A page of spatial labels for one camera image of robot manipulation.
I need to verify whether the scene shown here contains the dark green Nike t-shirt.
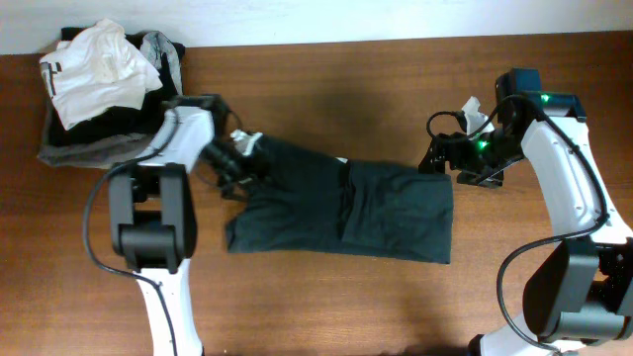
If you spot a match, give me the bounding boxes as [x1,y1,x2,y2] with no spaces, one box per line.
[226,134,454,264]

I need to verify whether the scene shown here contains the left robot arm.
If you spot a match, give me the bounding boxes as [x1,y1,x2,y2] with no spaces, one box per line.
[108,94,256,355]

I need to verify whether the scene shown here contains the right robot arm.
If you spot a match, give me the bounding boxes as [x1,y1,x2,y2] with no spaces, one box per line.
[419,90,632,355]

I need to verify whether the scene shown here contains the black folded garment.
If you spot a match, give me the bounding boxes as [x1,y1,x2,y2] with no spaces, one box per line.
[44,31,186,147]

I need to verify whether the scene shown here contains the white folded t-shirt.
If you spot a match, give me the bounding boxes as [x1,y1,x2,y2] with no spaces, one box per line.
[40,19,162,131]

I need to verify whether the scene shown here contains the right black cable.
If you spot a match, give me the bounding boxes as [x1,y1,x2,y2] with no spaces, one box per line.
[425,93,610,353]

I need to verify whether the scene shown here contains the black cable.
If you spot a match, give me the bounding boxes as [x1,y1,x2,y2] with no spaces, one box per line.
[425,93,610,353]
[81,106,246,356]

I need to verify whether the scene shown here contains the left black cable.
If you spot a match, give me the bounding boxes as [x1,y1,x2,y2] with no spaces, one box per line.
[81,106,246,356]

